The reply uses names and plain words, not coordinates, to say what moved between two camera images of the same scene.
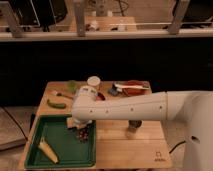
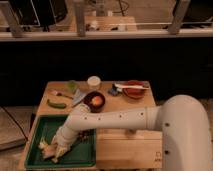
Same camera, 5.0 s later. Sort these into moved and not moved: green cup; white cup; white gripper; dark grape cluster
Moved: white gripper
Not moved: white cup; dark grape cluster; green cup
